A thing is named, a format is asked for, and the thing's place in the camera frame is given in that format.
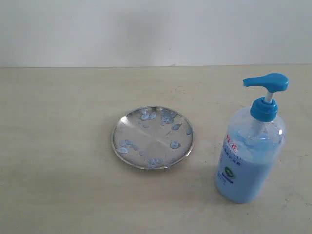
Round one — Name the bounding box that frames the blue soap pump bottle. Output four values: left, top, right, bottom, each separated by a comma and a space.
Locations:
215, 73, 289, 203

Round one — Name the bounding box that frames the round stainless steel plate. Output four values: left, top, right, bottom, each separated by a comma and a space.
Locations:
111, 106, 194, 170

